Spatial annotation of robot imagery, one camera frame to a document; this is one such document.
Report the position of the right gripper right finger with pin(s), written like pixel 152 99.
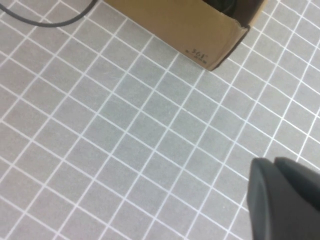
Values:
pixel 302 180

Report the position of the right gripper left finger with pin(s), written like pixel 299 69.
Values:
pixel 275 212

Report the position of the brown cardboard shoe box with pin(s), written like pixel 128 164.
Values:
pixel 187 25

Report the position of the grey checked tablecloth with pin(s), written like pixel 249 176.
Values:
pixel 125 125

